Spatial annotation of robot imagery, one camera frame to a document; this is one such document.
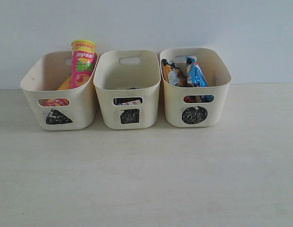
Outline blue white milk carton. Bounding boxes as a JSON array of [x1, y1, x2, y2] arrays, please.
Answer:
[[113, 97, 143, 105]]

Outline orange snack bag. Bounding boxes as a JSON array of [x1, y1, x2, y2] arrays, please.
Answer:
[[161, 59, 188, 87]]

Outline blue instant noodle packet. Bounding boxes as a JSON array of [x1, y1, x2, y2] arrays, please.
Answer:
[[184, 54, 215, 104]]

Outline yellow Lays chips can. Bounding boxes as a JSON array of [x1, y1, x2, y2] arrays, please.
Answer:
[[44, 75, 72, 106]]

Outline pink Lays chips can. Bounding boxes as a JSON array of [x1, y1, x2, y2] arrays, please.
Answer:
[[71, 40, 96, 88]]

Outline middle cream plastic bin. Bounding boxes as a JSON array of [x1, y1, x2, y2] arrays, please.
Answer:
[[93, 50, 161, 130]]

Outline cream plastic bin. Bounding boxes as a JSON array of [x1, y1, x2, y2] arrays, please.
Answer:
[[93, 50, 161, 130], [160, 48, 231, 127], [20, 51, 98, 131]]

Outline right cream plastic bin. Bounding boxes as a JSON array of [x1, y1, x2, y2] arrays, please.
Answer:
[[160, 48, 231, 127]]

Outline left cream plastic bin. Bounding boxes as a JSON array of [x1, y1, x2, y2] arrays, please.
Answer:
[[20, 51, 98, 131]]

